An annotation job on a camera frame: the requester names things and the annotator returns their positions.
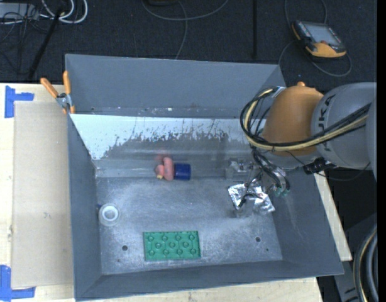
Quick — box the grey metal bin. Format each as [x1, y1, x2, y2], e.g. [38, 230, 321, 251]
[64, 53, 345, 301]

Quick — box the black cylinder on white bracket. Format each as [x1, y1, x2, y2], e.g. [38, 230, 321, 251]
[302, 157, 327, 174]

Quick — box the dark blue cylinder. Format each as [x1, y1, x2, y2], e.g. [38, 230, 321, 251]
[174, 162, 192, 181]

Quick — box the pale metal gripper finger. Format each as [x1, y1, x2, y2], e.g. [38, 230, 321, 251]
[228, 182, 248, 218]
[251, 191, 276, 215]

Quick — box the clear plastic ring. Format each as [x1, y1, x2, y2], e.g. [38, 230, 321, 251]
[98, 203, 121, 227]

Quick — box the pale wood flat board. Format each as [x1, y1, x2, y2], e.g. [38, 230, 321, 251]
[10, 101, 75, 289]

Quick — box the pink and orange toy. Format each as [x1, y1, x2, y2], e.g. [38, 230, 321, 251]
[154, 157, 175, 181]

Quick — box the dark green flat block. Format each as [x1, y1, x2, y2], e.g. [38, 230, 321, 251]
[143, 230, 202, 262]

